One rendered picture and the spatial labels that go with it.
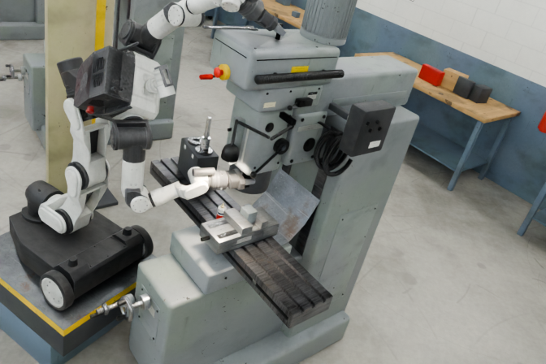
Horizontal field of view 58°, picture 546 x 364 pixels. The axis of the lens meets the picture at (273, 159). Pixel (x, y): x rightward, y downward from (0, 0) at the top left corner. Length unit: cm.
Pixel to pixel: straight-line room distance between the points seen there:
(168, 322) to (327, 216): 89
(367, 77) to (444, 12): 419
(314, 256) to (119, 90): 129
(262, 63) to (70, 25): 191
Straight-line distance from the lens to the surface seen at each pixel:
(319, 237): 255
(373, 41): 706
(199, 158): 254
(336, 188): 239
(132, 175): 210
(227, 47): 191
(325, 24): 208
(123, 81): 205
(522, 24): 604
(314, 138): 224
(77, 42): 356
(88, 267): 267
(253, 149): 206
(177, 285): 236
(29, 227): 297
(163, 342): 244
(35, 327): 289
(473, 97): 572
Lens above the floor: 240
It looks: 28 degrees down
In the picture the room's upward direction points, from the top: 14 degrees clockwise
